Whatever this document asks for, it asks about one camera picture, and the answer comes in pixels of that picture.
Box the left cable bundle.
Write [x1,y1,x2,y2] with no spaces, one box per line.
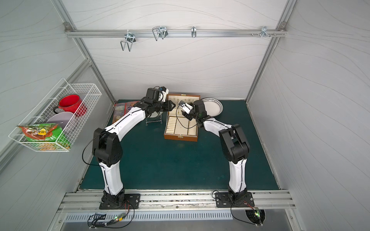
[87,202,137,231]

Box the green snack bag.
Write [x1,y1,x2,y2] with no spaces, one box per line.
[17,123,71,152]

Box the red candy bag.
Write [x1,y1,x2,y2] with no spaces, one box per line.
[112,101,138,123]

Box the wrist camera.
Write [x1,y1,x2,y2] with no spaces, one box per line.
[178,101,193,115]
[159,87,169,102]

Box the small metal hook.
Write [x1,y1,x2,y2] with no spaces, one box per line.
[191,26,197,38]

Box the white wire wall basket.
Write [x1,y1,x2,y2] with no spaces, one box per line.
[9,79,102,152]

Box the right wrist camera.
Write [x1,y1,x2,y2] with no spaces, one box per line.
[178,101,193,115]

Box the white patterned rim bowl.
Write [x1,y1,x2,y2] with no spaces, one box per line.
[202,98,223,117]

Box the metal loop hook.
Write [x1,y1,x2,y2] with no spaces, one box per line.
[152,26,168,41]

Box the grey plate in basket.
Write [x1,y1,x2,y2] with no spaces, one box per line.
[47,112,76,130]

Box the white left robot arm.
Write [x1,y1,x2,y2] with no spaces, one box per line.
[92,87,175,208]

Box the double metal hook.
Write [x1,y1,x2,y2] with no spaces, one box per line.
[120,31,136,52]

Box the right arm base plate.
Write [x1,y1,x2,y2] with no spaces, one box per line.
[212,191,255,208]

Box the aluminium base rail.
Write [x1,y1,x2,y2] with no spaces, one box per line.
[57,189,296,213]

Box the chrome wire plate stand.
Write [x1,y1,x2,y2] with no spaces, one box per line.
[145,112,162,126]

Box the right black cable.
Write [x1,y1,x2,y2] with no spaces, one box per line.
[229,202,267,226]

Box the metal bracket hook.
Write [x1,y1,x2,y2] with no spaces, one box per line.
[251,27,276,38]

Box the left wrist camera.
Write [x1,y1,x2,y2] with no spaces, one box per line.
[159,87,169,102]

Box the red enamel mug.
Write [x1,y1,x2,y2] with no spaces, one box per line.
[53,94,88,117]

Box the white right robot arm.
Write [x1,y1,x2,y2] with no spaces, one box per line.
[178,100,250,203]

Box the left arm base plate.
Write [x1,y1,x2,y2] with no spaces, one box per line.
[99,193,140,210]

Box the brown jewelry box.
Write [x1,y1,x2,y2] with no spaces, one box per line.
[164,94,200,142]

